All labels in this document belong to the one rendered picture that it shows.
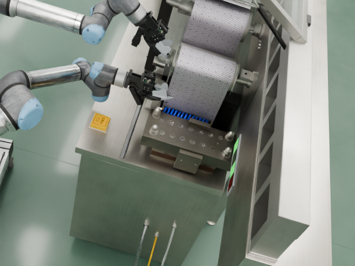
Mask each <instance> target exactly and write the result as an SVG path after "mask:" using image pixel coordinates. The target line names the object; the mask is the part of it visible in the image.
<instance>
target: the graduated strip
mask: <svg viewBox="0 0 355 266"><path fill-rule="evenodd" d="M141 108H142V105H138V106H137V108H136V111H135V114H134V117H133V120H132V123H131V125H130V128H129V131H128V134H127V137H126V140H125V143H124V146H123V148H122V152H121V154H120V158H122V159H125V156H126V153H127V150H128V146H129V143H130V140H131V138H132V135H133V132H134V129H135V126H136V123H137V120H138V117H139V114H140V111H141Z"/></svg>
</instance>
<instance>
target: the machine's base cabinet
mask: <svg viewBox="0 0 355 266"><path fill-rule="evenodd" d="M220 198H221V196H218V195H214V194H211V193H207V192H204V191H201V190H198V189H195V188H191V187H188V186H184V185H181V184H178V183H174V182H171V181H169V180H165V179H161V178H158V177H155V176H152V175H148V174H144V173H141V172H138V171H135V170H132V169H129V168H125V167H122V166H118V165H115V164H112V163H108V162H106V161H102V160H99V159H95V158H92V157H89V156H85V155H82V154H81V161H80V168H79V175H78V181H77V188H76V195H75V199H74V206H73V213H72V220H71V226H70V233H69V236H72V237H75V238H78V239H82V240H85V241H89V242H92V243H96V244H99V245H103V246H106V247H109V248H112V249H116V250H120V251H123V252H126V253H130V254H133V255H136V253H137V249H138V246H139V242H140V240H141V236H142V233H143V229H144V226H143V224H144V222H147V223H149V224H150V225H149V227H148V228H147V230H146V234H145V238H144V242H143V245H142V248H141V252H140V254H139V257H143V258H147V259H150V256H151V252H152V248H153V244H154V241H155V237H154V236H155V234H158V235H159V237H158V239H157V240H156V244H155V248H154V251H153V255H152V258H151V260H154V261H157V262H160V263H162V261H163V258H164V255H165V252H166V249H167V246H168V243H169V240H170V237H171V233H172V230H173V228H172V225H173V224H175V225H177V227H176V229H175V230H174V234H173V237H172V241H171V244H170V248H169V251H168V253H167V256H166V259H165V262H164V264H168V265H171V266H181V264H182V263H183V261H184V259H185V258H186V256H187V254H188V253H189V251H190V249H191V248H192V246H193V244H194V242H195V241H196V239H197V237H198V236H199V234H200V232H201V231H202V229H203V227H204V225H205V224H206V222H207V220H208V218H209V217H210V215H211V213H212V212H213V210H214V208H215V206H216V205H217V203H218V201H219V199H220Z"/></svg>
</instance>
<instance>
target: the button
mask: <svg viewBox="0 0 355 266"><path fill-rule="evenodd" d="M109 121H110V117H107V116H104V115H101V114H98V113H95V115H94V117H93V120H92V122H91V125H90V127H92V128H96V129H99V130H102V131H106V129H107V127H108V124H109Z"/></svg>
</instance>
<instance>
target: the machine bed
mask: <svg viewBox="0 0 355 266"><path fill-rule="evenodd" d="M139 2H140V3H141V5H142V6H143V7H144V8H145V9H146V11H147V12H149V11H152V12H153V17H154V18H155V19H156V20H157V17H158V13H159V10H160V6H161V2H162V0H139ZM187 19H188V16H187V15H184V14H181V13H178V8H175V7H173V9H172V13H171V16H170V20H169V23H168V28H169V29H168V33H166V34H165V39H166V40H172V41H173V44H172V45H171V46H170V48H171V50H170V55H171V54H172V51H173V49H175V50H176V49H177V47H178V45H179V44H180V40H181V37H182V34H183V31H184V27H185V24H186V21H187ZM138 27H139V26H137V27H136V26H135V25H134V24H133V23H131V22H129V24H128V27H127V29H126V31H125V34H124V36H123V38H122V41H121V43H120V45H119V47H118V50H117V52H116V54H115V57H114V59H113V61H112V63H111V66H113V67H116V68H119V69H122V70H126V71H128V72H129V70H130V69H132V70H133V73H137V74H140V75H142V73H144V71H147V72H151V73H154V72H155V69H154V71H152V70H149V69H146V68H145V63H146V59H147V55H148V52H149V49H150V47H149V46H148V45H147V43H146V42H145V40H144V37H143V35H142V37H141V42H140V44H139V45H138V46H137V47H135V46H132V45H131V44H132V38H133V37H134V36H135V34H136V32H137V30H138ZM156 67H157V66H155V68H156ZM146 103H147V98H145V99H144V102H143V105H142V108H141V111H140V114H139V117H138V120H137V123H136V126H135V129H134V132H133V135H132V138H131V140H130V143H129V146H128V150H127V153H126V156H125V159H122V158H120V154H121V152H122V148H123V146H124V143H125V140H126V137H127V134H128V131H129V128H130V125H131V123H132V120H133V117H134V114H135V111H136V108H137V103H136V101H135V100H134V98H133V96H132V94H131V92H130V90H129V86H128V87H127V89H126V88H124V87H123V88H121V87H117V86H115V85H112V84H111V87H110V94H109V97H108V99H107V100H106V101H105V102H96V101H95V103H94V105H93V108H92V110H91V112H90V115H89V117H88V119H87V121H86V124H85V126H84V128H83V131H82V133H81V135H80V138H79V140H78V142H77V144H76V148H75V153H79V154H82V155H85V156H89V157H92V158H95V159H99V160H102V161H105V162H108V163H112V164H115V165H118V166H122V167H125V168H129V169H132V170H135V171H138V172H141V173H144V174H148V175H152V176H155V177H158V178H161V179H165V180H167V181H171V182H174V183H178V184H181V185H184V186H188V187H191V188H195V189H198V190H201V191H204V192H207V193H211V194H214V195H218V196H222V195H223V193H224V190H225V183H226V177H227V171H226V170H223V169H220V168H215V169H214V170H213V174H212V175H211V174H207V173H204V172H201V171H198V170H197V171H196V173H195V174H194V173H190V172H187V171H184V170H181V169H178V168H174V167H173V165H174V163H172V162H169V161H165V160H162V159H159V158H155V157H152V156H150V153H151V150H152V148H151V147H148V146H144V145H141V144H140V142H141V138H142V135H143V132H144V129H145V126H146V123H147V119H148V116H149V114H150V110H149V109H146V108H145V106H146ZM95 113H98V114H101V115H104V116H107V117H110V119H111V123H110V125H109V128H108V130H107V133H104V132H101V131H97V130H94V129H91V128H89V125H90V123H91V120H92V118H93V116H94V114H95Z"/></svg>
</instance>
